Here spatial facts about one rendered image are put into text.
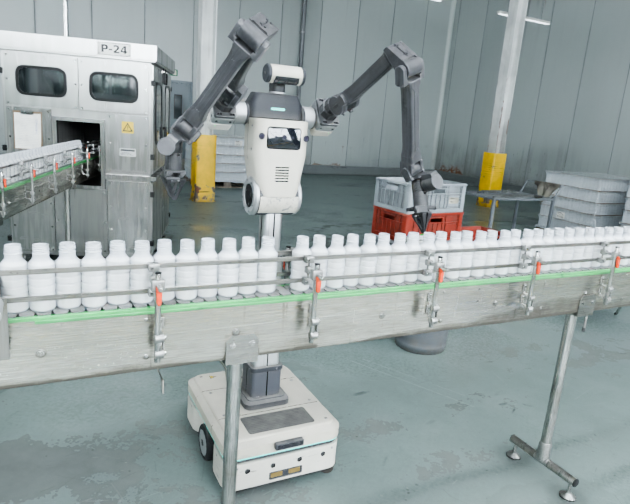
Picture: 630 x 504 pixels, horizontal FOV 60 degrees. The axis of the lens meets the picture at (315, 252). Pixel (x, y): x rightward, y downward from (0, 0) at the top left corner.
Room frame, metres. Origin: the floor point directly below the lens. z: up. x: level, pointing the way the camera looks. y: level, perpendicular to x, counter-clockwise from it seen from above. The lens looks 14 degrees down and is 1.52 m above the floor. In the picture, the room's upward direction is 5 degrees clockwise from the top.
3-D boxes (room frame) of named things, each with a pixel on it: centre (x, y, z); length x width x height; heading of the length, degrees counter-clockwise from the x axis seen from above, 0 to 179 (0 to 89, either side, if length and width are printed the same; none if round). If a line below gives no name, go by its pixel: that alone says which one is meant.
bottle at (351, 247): (1.69, -0.12, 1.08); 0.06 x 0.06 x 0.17
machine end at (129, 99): (5.53, 2.25, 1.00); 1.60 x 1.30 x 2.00; 10
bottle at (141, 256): (1.38, 0.45, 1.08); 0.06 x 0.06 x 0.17
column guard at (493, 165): (11.39, -3.52, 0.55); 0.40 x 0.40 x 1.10; 28
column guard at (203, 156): (9.17, 1.98, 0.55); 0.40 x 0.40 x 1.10; 28
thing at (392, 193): (4.24, -0.78, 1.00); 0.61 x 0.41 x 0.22; 125
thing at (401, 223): (4.24, -0.78, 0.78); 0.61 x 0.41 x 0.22; 124
